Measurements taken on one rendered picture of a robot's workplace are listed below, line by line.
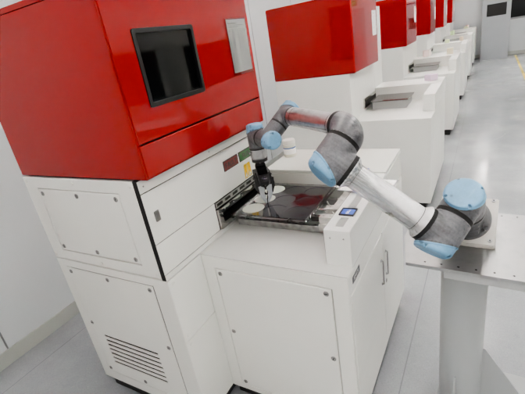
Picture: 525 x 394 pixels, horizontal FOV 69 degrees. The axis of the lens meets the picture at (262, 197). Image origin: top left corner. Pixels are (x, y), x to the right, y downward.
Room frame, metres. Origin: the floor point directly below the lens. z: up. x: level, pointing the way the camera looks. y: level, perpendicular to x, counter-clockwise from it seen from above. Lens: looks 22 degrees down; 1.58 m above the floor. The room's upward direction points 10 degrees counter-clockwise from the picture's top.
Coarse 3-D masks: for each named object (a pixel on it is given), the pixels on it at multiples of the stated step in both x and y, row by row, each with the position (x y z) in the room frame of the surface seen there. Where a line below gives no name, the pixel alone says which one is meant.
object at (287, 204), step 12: (288, 192) 1.68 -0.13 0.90; (300, 192) 1.66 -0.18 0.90; (312, 192) 1.63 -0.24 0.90; (324, 192) 1.61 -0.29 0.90; (264, 204) 1.59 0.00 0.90; (276, 204) 1.57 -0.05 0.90; (288, 204) 1.54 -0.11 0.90; (300, 204) 1.52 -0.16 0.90; (312, 204) 1.50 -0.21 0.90; (276, 216) 1.45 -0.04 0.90; (288, 216) 1.43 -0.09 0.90; (300, 216) 1.41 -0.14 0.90
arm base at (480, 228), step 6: (486, 210) 1.10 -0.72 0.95; (486, 216) 1.09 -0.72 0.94; (480, 222) 1.08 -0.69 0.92; (486, 222) 1.09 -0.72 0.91; (474, 228) 1.08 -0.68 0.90; (480, 228) 1.10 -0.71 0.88; (486, 228) 1.09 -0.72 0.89; (468, 234) 1.10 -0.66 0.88; (474, 234) 1.09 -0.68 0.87; (480, 234) 1.09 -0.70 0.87
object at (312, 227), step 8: (248, 224) 1.57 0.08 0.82; (256, 224) 1.55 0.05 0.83; (264, 224) 1.52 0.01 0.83; (272, 224) 1.50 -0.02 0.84; (280, 224) 1.48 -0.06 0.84; (288, 224) 1.46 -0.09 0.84; (296, 224) 1.44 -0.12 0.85; (304, 224) 1.42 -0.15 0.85; (312, 224) 1.41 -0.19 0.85; (320, 232) 1.38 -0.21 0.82
